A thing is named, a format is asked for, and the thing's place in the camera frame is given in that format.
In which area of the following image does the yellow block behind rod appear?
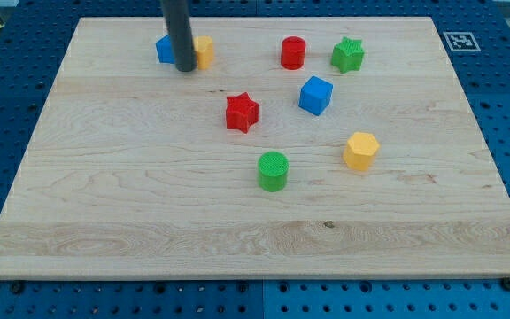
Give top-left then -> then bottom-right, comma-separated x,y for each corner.
193,35 -> 214,70

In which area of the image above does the yellow hexagon block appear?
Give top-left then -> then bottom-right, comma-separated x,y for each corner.
343,132 -> 380,171

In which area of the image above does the green star block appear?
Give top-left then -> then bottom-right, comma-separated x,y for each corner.
330,36 -> 365,74

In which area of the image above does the white fiducial marker tag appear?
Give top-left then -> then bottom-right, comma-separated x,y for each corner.
443,31 -> 481,52

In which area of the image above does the red star block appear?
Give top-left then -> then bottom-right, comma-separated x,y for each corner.
226,92 -> 259,134

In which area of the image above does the blue cube block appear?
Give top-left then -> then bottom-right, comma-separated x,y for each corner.
298,76 -> 334,116

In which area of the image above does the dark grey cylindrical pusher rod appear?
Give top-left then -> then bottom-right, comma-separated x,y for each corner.
160,0 -> 197,73

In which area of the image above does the blue triangle block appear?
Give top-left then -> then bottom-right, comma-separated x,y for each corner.
156,35 -> 174,64

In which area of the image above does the light wooden board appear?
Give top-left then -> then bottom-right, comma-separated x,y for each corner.
0,17 -> 510,280

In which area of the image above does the red cylinder block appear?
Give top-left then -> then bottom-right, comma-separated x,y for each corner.
280,36 -> 306,70

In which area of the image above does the green cylinder block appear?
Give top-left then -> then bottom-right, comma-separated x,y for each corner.
258,151 -> 290,192

